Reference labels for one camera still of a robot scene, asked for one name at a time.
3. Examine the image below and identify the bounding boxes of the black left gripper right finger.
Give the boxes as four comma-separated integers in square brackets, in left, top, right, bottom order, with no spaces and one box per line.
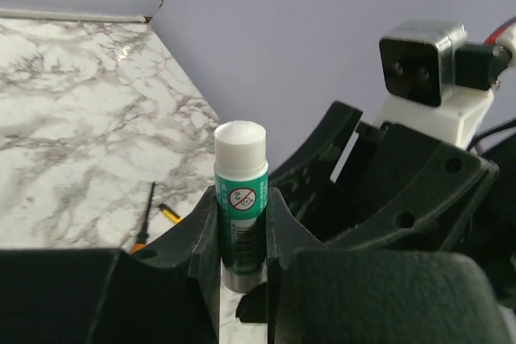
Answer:
[265,188,327,343]

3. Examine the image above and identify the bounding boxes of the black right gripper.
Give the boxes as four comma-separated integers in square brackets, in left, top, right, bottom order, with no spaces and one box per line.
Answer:
[269,102,498,251]

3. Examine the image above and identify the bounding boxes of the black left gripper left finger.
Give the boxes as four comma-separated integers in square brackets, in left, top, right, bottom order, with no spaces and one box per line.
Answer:
[131,187,220,343]

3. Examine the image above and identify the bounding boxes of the white green glue stick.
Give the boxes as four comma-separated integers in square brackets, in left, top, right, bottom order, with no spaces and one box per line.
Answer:
[214,121,268,293]

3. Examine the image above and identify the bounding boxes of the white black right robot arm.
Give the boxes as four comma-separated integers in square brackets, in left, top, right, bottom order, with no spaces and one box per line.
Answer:
[269,102,515,308]

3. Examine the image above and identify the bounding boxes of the yellow utility knife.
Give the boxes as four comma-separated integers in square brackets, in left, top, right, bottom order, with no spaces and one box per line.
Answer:
[158,203,182,224]

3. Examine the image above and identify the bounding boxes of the orange handled screwdriver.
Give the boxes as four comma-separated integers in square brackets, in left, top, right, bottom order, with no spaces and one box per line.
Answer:
[130,182,156,254]

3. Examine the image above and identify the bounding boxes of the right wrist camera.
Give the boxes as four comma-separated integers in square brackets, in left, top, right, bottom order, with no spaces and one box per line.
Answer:
[375,19,515,150]

